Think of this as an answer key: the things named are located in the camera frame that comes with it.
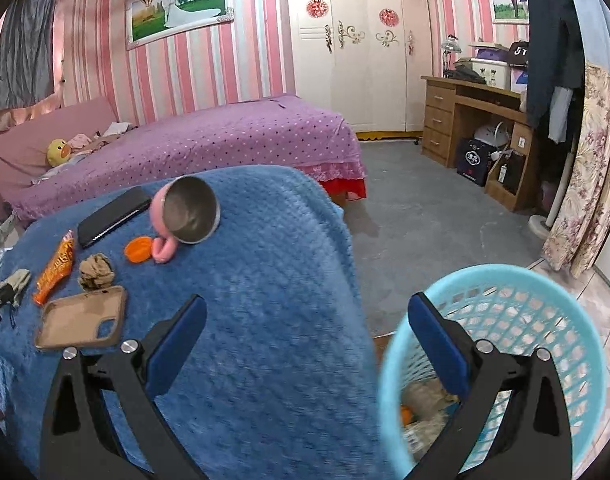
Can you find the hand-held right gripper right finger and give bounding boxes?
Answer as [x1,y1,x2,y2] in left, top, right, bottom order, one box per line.
[407,291,572,480]

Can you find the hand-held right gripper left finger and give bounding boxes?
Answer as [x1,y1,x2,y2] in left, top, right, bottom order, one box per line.
[39,294,208,480]

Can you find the light blue plastic basket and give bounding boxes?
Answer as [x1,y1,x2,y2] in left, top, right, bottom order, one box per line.
[377,264,608,480]

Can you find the crumpled pale wrapper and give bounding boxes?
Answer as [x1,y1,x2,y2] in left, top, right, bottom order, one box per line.
[402,377,461,456]

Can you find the blue knitted blanket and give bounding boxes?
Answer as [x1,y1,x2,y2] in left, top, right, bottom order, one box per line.
[0,165,401,480]

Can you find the orange round lid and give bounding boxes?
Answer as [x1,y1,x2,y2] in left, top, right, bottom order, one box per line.
[124,235,156,264]

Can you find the crumpled brown paper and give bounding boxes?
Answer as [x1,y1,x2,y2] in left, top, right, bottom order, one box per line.
[78,252,116,291]

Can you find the tan phone case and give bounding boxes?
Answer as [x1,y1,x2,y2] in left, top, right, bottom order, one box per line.
[34,285,128,352]

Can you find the pink mug with metal inside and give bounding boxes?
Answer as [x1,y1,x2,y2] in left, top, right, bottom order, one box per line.
[150,175,222,265]

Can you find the orange snack wrapper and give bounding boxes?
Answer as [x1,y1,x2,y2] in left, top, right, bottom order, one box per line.
[32,230,76,306]

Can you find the black flat phone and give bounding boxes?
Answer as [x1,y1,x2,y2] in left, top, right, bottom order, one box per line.
[77,186,152,250]

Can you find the white standing fan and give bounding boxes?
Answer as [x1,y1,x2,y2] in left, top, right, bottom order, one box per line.
[529,142,576,233]

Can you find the grey-green crumpled cloth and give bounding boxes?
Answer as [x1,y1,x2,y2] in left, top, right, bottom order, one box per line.
[0,268,32,308]

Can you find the black box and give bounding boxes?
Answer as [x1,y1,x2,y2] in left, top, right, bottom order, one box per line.
[498,151,527,196]

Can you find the black paper bag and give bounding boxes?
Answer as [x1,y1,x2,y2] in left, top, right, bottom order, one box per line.
[456,137,493,187]

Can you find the bed with purple dotted bedspread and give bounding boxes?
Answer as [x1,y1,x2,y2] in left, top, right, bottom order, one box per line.
[0,94,368,228]

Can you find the white round appliance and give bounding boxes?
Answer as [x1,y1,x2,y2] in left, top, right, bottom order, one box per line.
[472,121,511,148]

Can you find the yellow duck plush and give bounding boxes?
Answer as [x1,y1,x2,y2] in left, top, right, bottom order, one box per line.
[46,138,70,167]

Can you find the floral curtain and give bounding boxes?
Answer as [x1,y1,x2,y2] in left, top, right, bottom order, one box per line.
[541,62,610,281]

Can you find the wooden desk with drawers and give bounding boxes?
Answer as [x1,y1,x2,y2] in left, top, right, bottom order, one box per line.
[421,76,541,212]

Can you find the grey hanging garment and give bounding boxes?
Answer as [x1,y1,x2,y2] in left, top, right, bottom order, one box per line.
[548,87,576,143]

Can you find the dark folded clothes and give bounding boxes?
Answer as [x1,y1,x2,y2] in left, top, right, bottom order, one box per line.
[445,62,487,85]

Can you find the white storage box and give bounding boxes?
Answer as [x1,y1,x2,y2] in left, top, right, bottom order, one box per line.
[471,58,511,87]

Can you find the white wardrobe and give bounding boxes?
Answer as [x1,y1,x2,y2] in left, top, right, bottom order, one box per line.
[285,0,434,133]

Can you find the table lamp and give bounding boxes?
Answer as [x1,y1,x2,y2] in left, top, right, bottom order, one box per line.
[442,35,461,78]

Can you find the black cap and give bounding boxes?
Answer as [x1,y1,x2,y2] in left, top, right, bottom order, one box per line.
[508,41,531,67]

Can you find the dark hanging jacket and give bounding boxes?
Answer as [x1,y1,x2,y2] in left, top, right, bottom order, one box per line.
[525,0,586,128]

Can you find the framed wedding picture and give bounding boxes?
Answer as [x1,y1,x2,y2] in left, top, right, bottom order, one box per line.
[125,0,235,51]

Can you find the grey window curtain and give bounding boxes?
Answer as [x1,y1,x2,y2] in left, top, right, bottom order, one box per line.
[0,0,60,111]

